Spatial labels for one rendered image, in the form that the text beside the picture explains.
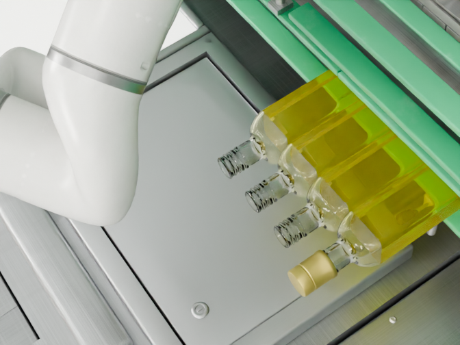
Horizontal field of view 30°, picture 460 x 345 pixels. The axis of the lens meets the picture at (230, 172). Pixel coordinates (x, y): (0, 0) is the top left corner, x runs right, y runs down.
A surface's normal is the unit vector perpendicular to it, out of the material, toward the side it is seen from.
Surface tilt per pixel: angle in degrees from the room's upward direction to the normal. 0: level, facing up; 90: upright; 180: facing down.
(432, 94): 90
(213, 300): 90
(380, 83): 90
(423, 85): 90
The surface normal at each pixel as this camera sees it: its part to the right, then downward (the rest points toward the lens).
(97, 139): 0.32, 0.32
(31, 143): 0.22, -0.22
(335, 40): -0.10, -0.54
